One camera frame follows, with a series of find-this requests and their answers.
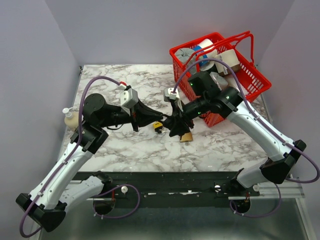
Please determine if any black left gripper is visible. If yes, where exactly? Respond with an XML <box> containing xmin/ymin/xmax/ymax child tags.
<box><xmin>102</xmin><ymin>99</ymin><xmax>166</xmax><ymax>134</ymax></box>

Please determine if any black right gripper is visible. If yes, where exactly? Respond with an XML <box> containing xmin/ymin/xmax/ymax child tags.
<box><xmin>166</xmin><ymin>95</ymin><xmax>209</xmax><ymax>137</ymax></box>

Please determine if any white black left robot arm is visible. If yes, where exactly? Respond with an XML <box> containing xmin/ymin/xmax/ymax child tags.
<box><xmin>16</xmin><ymin>93</ymin><xmax>163</xmax><ymax>232</ymax></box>

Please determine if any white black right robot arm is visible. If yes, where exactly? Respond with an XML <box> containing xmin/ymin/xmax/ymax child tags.
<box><xmin>163</xmin><ymin>72</ymin><xmax>306</xmax><ymax>196</ymax></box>

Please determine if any yellow black padlock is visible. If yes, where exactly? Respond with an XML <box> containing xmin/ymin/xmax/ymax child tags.
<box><xmin>152</xmin><ymin>121</ymin><xmax>163</xmax><ymax>134</ymax></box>

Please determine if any brass padlock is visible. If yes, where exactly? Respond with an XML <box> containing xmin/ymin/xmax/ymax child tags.
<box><xmin>180</xmin><ymin>132</ymin><xmax>193</xmax><ymax>143</ymax></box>

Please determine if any clear plastic box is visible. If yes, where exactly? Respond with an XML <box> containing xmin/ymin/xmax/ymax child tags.
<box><xmin>210</xmin><ymin>72</ymin><xmax>228</xmax><ymax>90</ymax></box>

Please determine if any grey wrapped roll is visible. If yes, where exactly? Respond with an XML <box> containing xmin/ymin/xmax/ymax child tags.
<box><xmin>174</xmin><ymin>48</ymin><xmax>196</xmax><ymax>68</ymax></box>

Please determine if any cream soap pump bottle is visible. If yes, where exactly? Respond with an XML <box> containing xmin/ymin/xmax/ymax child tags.
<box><xmin>62</xmin><ymin>107</ymin><xmax>80</xmax><ymax>132</ymax></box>

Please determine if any blue white paper cup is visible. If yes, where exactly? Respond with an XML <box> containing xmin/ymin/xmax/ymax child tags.
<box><xmin>193</xmin><ymin>38</ymin><xmax>218</xmax><ymax>71</ymax></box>

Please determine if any red plastic shopping basket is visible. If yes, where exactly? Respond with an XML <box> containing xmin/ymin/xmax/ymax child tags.
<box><xmin>168</xmin><ymin>30</ymin><xmax>272</xmax><ymax>128</ymax></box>

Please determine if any cream brown foam block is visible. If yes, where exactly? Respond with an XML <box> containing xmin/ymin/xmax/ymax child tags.
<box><xmin>215</xmin><ymin>49</ymin><xmax>241</xmax><ymax>77</ymax></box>

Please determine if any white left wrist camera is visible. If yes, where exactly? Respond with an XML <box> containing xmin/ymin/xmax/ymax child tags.
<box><xmin>120</xmin><ymin>88</ymin><xmax>139</xmax><ymax>109</ymax></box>

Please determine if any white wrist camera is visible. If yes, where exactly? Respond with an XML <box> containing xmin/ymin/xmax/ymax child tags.
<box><xmin>163</xmin><ymin>87</ymin><xmax>183</xmax><ymax>110</ymax></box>
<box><xmin>120</xmin><ymin>88</ymin><xmax>139</xmax><ymax>109</ymax></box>

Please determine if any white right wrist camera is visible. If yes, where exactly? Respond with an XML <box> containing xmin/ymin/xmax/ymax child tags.
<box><xmin>163</xmin><ymin>87</ymin><xmax>183</xmax><ymax>110</ymax></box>

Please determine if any black and aluminium base rail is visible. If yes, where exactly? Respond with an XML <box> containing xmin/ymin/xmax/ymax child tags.
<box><xmin>69</xmin><ymin>169</ymin><xmax>305</xmax><ymax>209</ymax></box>

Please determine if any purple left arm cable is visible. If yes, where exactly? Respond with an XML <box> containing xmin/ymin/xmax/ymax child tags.
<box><xmin>19</xmin><ymin>76</ymin><xmax>127</xmax><ymax>238</ymax></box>

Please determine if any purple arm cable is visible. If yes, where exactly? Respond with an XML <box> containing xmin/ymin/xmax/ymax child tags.
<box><xmin>172</xmin><ymin>58</ymin><xmax>320</xmax><ymax>183</ymax></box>
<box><xmin>19</xmin><ymin>76</ymin><xmax>127</xmax><ymax>238</ymax></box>

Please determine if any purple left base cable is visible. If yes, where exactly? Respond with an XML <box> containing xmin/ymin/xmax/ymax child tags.
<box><xmin>92</xmin><ymin>183</ymin><xmax>140</xmax><ymax>220</ymax></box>

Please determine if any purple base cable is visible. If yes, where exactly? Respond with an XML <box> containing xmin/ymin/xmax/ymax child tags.
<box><xmin>92</xmin><ymin>183</ymin><xmax>140</xmax><ymax>220</ymax></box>
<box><xmin>229</xmin><ymin>183</ymin><xmax>282</xmax><ymax>218</ymax></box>

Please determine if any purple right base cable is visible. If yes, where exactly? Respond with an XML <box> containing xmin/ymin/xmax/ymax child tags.
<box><xmin>229</xmin><ymin>183</ymin><xmax>282</xmax><ymax>218</ymax></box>

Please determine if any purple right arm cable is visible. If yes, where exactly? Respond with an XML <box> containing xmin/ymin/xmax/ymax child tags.
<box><xmin>172</xmin><ymin>58</ymin><xmax>320</xmax><ymax>183</ymax></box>

